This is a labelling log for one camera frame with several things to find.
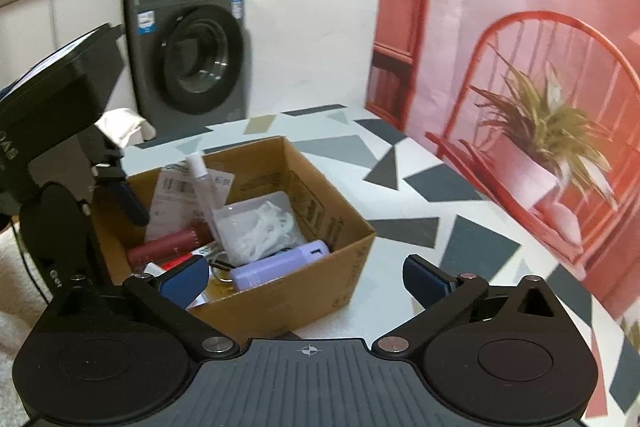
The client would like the white shipping label paper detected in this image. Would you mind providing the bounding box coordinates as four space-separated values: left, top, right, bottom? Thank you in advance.
144 161 236 244

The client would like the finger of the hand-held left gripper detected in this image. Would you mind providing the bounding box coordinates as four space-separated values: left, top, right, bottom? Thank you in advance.
92 159 151 228

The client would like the brown cardboard box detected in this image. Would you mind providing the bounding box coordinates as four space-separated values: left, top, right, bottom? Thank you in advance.
92 135 377 344

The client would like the white crumpled towel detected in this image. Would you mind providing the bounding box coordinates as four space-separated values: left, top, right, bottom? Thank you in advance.
94 107 157 148

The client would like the purple plastic case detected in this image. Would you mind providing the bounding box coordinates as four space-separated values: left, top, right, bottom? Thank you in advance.
230 240 331 291

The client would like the pink room wall backdrop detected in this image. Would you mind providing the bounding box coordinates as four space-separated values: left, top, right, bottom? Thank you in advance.
365 0 640 324

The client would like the small white tube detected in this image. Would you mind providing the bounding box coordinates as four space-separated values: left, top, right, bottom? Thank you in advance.
184 151 217 239

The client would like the white fluffy cloth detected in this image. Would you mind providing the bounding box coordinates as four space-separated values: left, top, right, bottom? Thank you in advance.
0 227 56 427

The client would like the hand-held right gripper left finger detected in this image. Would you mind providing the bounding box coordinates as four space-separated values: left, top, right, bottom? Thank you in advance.
47 255 240 361

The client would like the dark red lipstick tube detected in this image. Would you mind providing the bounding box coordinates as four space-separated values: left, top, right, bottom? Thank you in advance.
127 228 202 266

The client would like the white marker with red cap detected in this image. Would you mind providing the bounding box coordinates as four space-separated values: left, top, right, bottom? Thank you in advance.
149 252 202 275

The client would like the grey washing machine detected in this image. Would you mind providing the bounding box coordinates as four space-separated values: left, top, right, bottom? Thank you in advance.
122 0 252 118

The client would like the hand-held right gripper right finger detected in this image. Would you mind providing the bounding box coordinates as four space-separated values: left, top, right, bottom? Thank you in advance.
371 254 571 361

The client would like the clear bag of floss picks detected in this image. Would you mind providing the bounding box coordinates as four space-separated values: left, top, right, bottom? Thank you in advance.
209 190 309 269

